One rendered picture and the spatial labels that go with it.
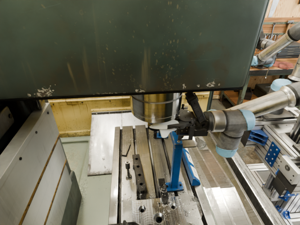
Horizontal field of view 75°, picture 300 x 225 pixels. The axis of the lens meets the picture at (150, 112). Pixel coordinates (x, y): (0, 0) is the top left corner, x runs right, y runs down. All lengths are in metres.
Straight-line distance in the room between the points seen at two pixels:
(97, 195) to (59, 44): 1.21
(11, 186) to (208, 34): 0.64
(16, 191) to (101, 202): 0.83
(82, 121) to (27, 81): 1.46
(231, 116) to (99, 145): 1.22
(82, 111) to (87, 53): 1.45
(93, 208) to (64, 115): 0.87
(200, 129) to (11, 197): 0.60
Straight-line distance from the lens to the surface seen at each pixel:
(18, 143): 0.75
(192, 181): 1.15
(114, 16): 0.41
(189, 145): 0.93
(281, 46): 1.65
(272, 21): 3.81
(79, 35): 0.42
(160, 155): 1.31
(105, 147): 1.68
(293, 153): 1.55
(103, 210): 1.44
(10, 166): 0.69
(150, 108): 0.54
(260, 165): 2.46
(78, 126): 1.96
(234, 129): 0.73
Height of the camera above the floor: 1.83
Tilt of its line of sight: 33 degrees down
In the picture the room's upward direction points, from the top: straight up
